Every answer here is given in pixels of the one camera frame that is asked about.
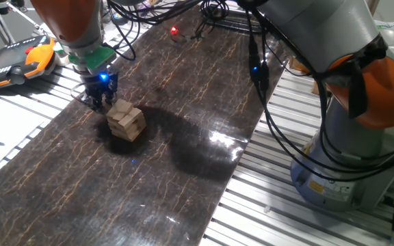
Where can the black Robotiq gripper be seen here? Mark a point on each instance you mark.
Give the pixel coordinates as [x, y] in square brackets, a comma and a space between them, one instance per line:
[99, 82]

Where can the protruding wooden Jenga block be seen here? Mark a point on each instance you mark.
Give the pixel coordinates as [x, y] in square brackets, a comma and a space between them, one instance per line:
[112, 111]

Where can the wooden Jenga block tower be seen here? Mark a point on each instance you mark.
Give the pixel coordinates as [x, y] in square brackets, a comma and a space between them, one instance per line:
[130, 127]

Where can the black handheld device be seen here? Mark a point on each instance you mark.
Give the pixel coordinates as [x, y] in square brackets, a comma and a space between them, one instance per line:
[3, 7]

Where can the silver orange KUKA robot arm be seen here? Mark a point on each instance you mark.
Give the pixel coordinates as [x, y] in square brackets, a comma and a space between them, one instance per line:
[320, 27]

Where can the white round object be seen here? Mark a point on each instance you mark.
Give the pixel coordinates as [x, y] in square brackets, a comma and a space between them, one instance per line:
[61, 58]

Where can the black orange teach pendant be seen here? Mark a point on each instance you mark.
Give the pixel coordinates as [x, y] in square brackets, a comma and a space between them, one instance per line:
[12, 65]

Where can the dark marble pattern mat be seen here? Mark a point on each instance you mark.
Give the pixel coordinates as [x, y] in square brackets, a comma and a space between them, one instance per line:
[149, 188]

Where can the white paper sheet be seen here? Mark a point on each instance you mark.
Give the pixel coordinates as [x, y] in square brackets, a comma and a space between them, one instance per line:
[5, 133]

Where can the brown cardboard box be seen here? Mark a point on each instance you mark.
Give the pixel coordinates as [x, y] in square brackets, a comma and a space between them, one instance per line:
[296, 66]
[315, 89]

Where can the small white scrap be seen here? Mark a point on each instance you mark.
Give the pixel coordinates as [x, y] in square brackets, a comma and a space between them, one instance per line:
[267, 208]

